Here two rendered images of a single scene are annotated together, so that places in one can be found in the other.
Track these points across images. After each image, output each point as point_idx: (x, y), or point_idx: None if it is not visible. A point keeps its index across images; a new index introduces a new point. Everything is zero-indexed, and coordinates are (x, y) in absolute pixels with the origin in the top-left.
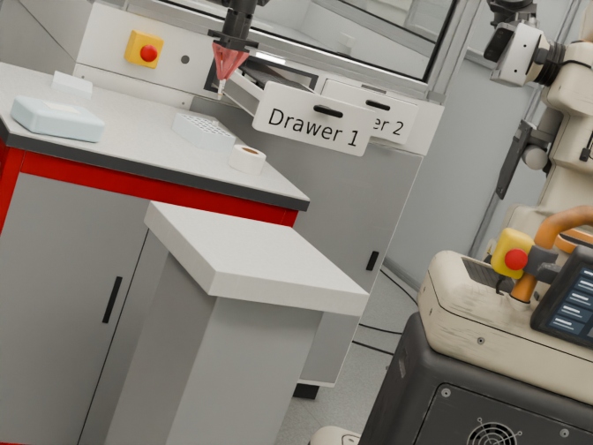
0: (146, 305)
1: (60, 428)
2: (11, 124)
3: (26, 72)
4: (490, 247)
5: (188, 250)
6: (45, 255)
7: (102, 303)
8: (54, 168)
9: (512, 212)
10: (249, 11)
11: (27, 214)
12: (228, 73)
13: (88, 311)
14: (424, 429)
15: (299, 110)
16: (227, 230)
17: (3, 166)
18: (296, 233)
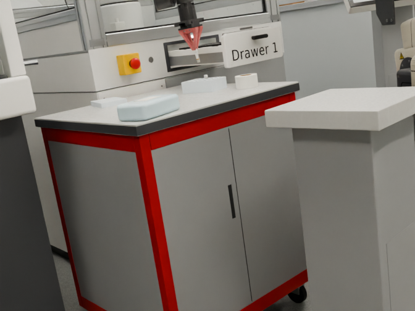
0: (249, 194)
1: (239, 296)
2: (129, 123)
3: (77, 110)
4: (401, 55)
5: (333, 116)
6: (187, 195)
7: (228, 207)
8: (168, 136)
9: (409, 25)
10: (191, 0)
11: (167, 174)
12: (197, 44)
13: (223, 216)
14: None
15: (244, 45)
16: (322, 100)
17: (141, 151)
18: (339, 89)
